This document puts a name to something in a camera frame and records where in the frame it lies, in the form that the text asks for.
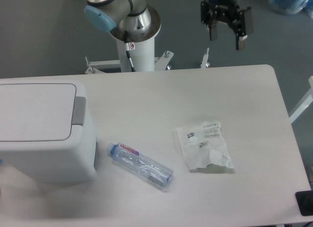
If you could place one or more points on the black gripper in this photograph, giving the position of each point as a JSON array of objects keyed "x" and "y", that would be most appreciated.
[{"x": 227, "y": 11}]

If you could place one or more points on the white trash can lid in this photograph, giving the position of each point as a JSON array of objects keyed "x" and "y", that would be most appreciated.
[{"x": 36, "y": 112}]

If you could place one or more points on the white plastic trash can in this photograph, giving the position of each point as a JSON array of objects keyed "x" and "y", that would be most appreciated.
[{"x": 69, "y": 160}]

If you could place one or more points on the blue plastic bag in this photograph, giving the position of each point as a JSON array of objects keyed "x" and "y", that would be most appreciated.
[{"x": 288, "y": 7}]

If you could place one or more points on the white crumpled plastic bag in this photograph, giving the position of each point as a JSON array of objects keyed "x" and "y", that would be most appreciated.
[{"x": 203, "y": 145}]

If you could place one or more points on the clear plastic water bottle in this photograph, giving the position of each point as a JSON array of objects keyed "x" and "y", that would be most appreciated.
[{"x": 139, "y": 164}]

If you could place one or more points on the grey lid push button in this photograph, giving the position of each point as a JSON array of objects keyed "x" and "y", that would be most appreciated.
[{"x": 79, "y": 110}]

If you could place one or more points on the black device at table edge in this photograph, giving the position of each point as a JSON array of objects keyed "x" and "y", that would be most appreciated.
[{"x": 305, "y": 202}]

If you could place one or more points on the white metal base frame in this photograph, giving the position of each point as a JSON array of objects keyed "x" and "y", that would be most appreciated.
[{"x": 131, "y": 63}]

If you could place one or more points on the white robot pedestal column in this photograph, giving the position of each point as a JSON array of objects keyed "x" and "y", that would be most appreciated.
[{"x": 136, "y": 55}]

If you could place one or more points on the white metal frame right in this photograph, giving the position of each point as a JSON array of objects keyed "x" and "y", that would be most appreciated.
[{"x": 303, "y": 103}]

